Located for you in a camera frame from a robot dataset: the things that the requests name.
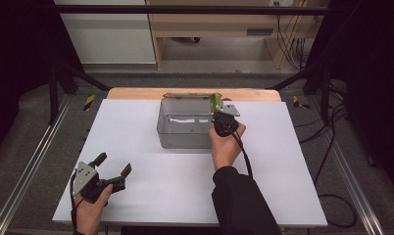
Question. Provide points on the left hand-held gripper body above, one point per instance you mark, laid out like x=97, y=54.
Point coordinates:
x=88, y=181

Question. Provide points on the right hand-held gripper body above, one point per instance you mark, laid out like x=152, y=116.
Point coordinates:
x=226, y=121

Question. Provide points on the green phone case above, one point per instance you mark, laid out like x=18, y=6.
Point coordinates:
x=215, y=102

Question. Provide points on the grey translucent storage box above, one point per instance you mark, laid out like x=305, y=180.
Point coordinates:
x=185, y=125

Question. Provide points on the person's right hand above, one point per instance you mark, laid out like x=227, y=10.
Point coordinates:
x=225, y=148

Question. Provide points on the person's left hand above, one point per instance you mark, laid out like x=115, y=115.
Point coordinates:
x=90, y=212

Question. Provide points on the white table board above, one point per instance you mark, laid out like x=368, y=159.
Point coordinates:
x=159, y=189

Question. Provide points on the yellow black tape marker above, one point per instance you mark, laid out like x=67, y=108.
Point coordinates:
x=297, y=102
x=89, y=102

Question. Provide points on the wooden table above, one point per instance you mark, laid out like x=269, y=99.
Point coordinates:
x=136, y=93

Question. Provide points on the black metal stand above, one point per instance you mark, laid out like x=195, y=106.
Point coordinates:
x=54, y=94
x=322, y=84

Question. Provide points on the light wooden desk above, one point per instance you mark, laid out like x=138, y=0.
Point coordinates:
x=214, y=26

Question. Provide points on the white cabinet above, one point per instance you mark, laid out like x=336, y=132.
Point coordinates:
x=110, y=36

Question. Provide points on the aluminium floor rail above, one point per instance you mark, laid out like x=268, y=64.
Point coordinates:
x=352, y=182
x=28, y=163

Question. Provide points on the black frame crossbar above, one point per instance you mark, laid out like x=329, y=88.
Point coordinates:
x=191, y=9

